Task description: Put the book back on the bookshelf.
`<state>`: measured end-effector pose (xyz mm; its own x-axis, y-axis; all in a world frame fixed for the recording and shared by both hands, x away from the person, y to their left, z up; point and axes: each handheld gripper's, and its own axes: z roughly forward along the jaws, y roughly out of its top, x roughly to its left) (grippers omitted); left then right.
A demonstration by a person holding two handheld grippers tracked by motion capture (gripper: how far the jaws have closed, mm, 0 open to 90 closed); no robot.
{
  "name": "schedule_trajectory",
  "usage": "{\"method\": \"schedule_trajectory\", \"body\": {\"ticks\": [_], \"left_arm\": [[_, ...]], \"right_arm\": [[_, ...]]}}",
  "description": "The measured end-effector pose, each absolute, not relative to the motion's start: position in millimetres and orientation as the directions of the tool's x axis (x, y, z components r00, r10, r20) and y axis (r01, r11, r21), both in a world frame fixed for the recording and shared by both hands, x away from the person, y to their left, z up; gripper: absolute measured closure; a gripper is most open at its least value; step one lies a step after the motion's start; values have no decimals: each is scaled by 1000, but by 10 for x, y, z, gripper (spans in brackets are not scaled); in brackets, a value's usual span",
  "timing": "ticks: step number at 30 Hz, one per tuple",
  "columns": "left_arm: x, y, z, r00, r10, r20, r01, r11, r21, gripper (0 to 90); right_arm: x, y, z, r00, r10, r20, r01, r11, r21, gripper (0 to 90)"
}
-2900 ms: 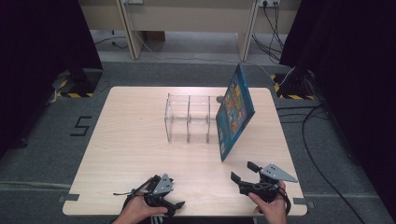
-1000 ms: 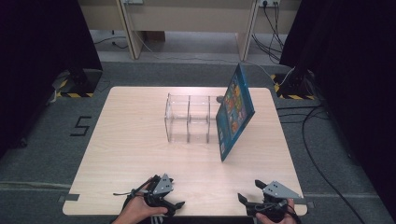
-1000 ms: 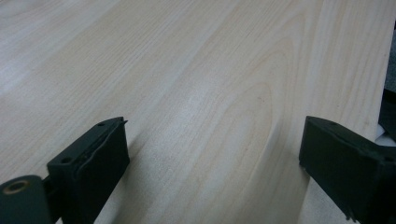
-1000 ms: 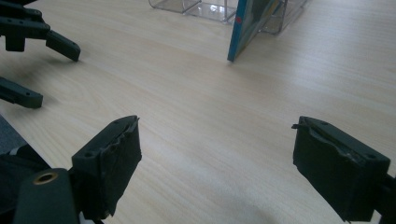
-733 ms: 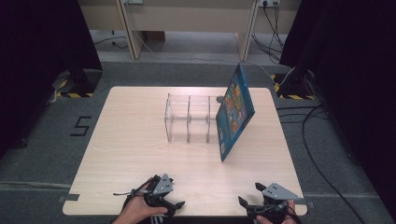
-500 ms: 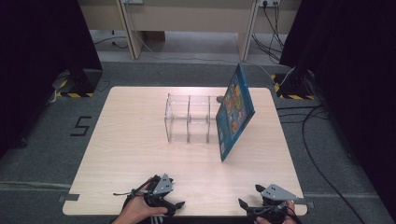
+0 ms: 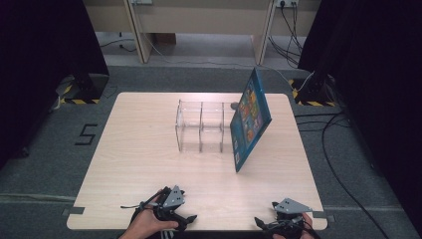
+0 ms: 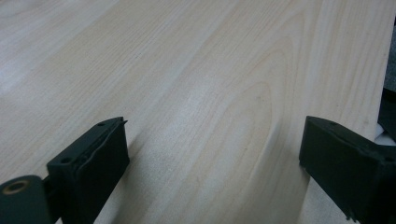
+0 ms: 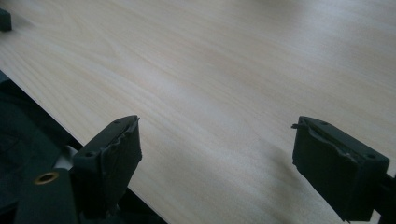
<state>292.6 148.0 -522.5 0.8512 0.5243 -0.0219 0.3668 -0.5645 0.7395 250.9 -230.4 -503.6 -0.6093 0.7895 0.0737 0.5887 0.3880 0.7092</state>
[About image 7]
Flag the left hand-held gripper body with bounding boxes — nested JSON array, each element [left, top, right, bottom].
[[145, 184, 187, 227]]

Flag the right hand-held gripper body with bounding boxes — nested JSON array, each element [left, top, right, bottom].
[[264, 197, 315, 239]]

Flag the clear acrylic divided organizer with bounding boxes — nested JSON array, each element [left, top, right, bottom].
[[174, 99, 248, 154]]

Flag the blue picture book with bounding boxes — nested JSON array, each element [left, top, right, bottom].
[[229, 67, 273, 174]]

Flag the person's right hand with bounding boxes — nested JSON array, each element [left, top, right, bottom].
[[271, 212, 322, 239]]

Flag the person's left hand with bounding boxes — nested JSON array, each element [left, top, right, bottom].
[[126, 188, 180, 239]]

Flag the grey tape strip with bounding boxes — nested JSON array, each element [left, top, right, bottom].
[[62, 206, 86, 217], [312, 210, 336, 223]]

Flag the stand base with hazard tape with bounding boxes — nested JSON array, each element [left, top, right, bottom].
[[288, 71, 338, 108], [55, 72, 111, 106]]

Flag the black curtain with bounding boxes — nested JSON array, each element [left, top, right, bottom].
[[298, 0, 422, 230], [0, 0, 111, 168]]

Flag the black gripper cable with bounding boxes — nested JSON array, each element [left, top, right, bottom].
[[119, 190, 160, 222]]

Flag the black floor cable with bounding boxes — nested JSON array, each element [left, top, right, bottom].
[[294, 111, 390, 239]]

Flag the bundle of black power cables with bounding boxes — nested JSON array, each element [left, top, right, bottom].
[[268, 2, 305, 69]]

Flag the white wall power outlet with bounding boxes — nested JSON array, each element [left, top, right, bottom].
[[275, 0, 300, 9]]

